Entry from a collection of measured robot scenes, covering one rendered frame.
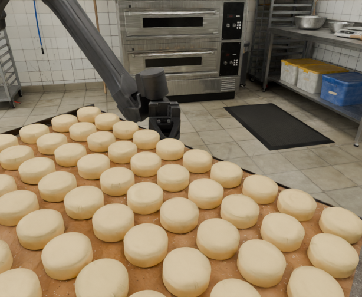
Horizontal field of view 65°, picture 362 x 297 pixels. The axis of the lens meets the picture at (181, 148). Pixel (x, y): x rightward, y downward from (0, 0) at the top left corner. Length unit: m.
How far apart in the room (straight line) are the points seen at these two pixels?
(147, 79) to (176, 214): 0.38
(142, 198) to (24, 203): 0.15
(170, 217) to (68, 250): 0.12
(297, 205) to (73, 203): 0.29
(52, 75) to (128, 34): 1.62
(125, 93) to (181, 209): 0.42
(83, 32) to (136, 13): 2.66
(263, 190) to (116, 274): 0.23
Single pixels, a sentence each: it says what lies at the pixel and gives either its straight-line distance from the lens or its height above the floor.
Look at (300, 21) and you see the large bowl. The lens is 4.03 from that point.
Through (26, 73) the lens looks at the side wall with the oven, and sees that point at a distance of 4.73.
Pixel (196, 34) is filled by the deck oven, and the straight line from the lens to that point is 3.62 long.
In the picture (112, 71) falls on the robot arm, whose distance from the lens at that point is 0.74.
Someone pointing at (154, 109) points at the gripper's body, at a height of 1.02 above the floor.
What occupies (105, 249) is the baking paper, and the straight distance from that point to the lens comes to 0.36.
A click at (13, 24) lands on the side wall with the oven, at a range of 4.65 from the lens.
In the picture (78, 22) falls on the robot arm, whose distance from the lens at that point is 0.77.
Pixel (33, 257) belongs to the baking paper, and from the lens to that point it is 0.37.
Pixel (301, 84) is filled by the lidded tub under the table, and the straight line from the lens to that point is 3.90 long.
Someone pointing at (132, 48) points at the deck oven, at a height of 0.72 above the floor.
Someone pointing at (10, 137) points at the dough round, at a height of 1.01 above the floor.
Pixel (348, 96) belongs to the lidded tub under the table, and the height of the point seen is 0.34.
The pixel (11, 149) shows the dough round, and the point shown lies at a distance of 0.54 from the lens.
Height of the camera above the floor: 1.23
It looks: 28 degrees down
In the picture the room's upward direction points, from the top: straight up
